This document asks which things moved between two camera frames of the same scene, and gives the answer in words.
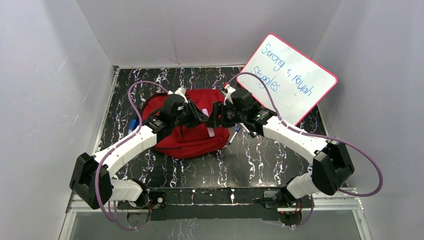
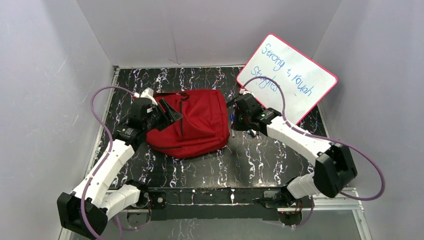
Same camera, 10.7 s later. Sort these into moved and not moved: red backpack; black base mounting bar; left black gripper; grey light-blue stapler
Moved: left black gripper
Not moved: black base mounting bar; red backpack; grey light-blue stapler
